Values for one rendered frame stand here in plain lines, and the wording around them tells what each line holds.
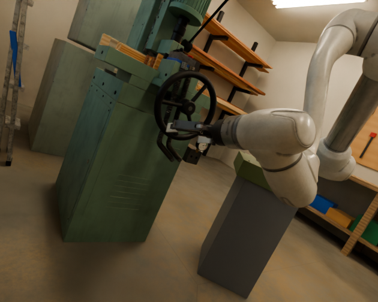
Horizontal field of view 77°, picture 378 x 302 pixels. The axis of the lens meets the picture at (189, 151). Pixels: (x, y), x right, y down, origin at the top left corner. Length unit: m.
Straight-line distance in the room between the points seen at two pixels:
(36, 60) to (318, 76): 3.16
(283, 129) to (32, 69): 3.25
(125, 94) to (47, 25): 2.52
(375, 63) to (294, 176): 0.53
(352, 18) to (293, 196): 0.60
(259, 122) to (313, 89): 0.28
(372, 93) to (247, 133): 0.61
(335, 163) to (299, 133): 0.79
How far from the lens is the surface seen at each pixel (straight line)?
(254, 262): 1.43
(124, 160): 1.15
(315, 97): 0.76
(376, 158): 4.04
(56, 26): 3.51
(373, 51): 0.98
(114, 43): 1.13
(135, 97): 1.07
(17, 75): 1.74
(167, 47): 1.27
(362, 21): 0.98
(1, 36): 3.49
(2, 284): 1.14
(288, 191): 0.62
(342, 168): 1.32
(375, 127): 4.14
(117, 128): 1.08
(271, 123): 0.52
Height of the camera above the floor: 0.82
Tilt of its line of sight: 10 degrees down
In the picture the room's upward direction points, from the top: 24 degrees clockwise
